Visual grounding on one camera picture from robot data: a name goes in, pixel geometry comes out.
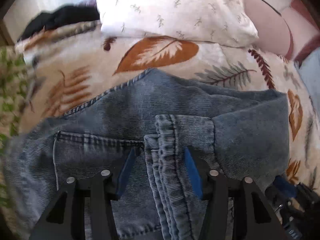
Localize blue denim jeans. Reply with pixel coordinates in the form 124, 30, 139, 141
4, 69, 290, 239

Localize green and cream quilt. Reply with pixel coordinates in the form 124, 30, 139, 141
1, 46, 30, 239

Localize beige leaf-pattern bedspread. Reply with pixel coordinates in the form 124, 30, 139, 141
16, 21, 319, 191

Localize pink pillow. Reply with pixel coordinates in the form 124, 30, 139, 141
244, 0, 319, 62

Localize black garment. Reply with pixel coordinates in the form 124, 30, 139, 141
17, 5, 100, 42

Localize white leaf-print pillow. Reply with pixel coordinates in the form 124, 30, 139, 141
97, 0, 259, 47

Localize brown wooden door frame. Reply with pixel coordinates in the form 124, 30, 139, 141
0, 19, 14, 46

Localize black cable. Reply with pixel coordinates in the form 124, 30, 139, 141
252, 0, 282, 16

